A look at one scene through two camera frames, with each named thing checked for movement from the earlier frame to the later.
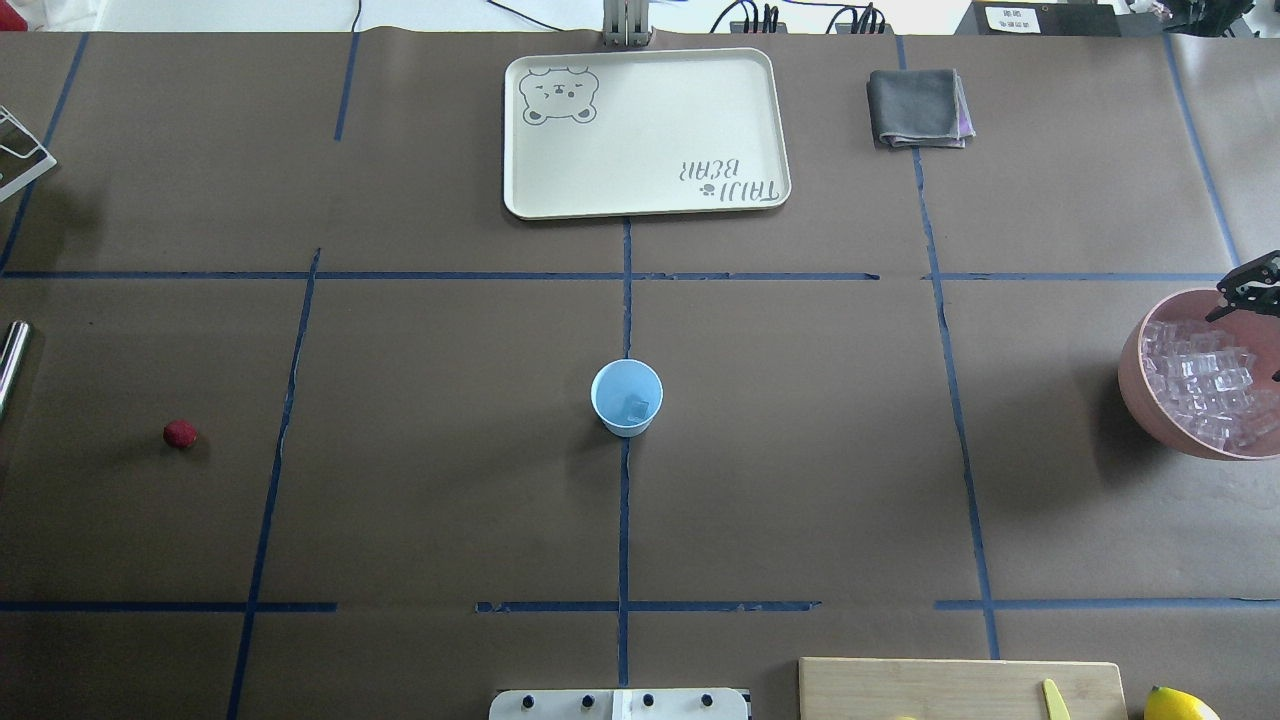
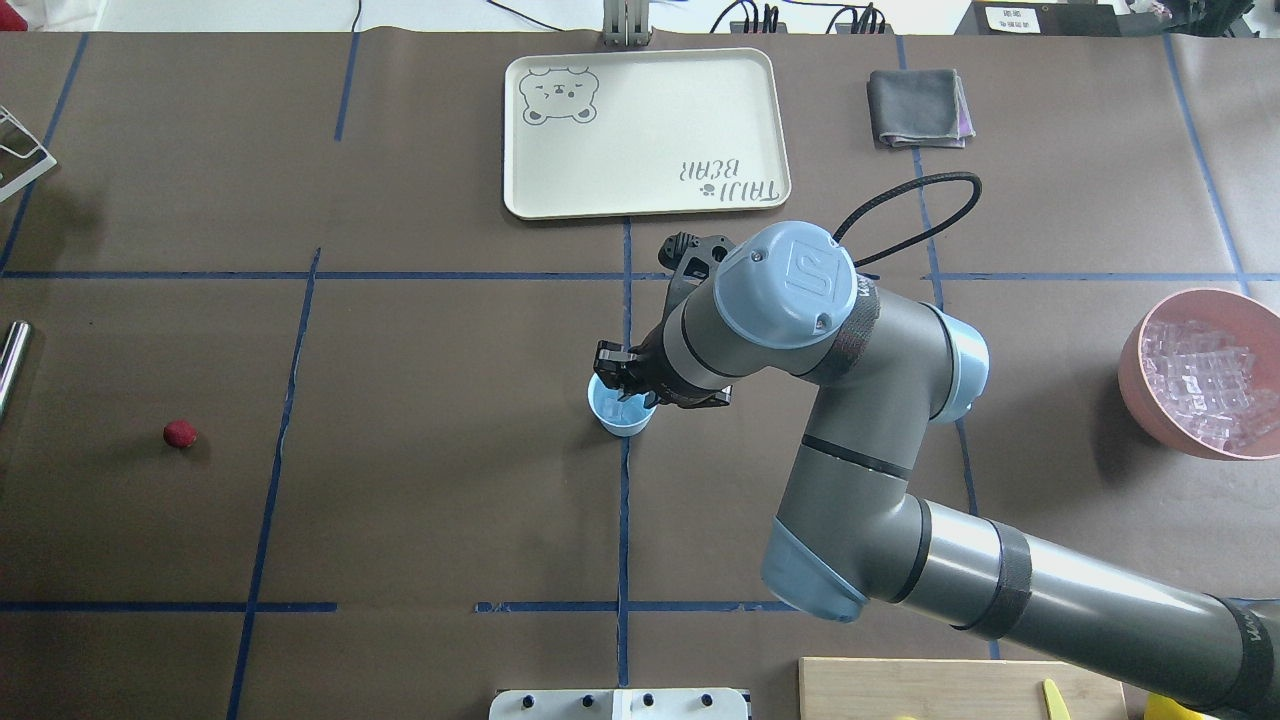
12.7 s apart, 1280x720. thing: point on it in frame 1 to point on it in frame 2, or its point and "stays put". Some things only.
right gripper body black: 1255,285 to 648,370
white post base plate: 619,704 stays put
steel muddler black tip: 10,357 stays put
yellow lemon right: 1167,703 stays put
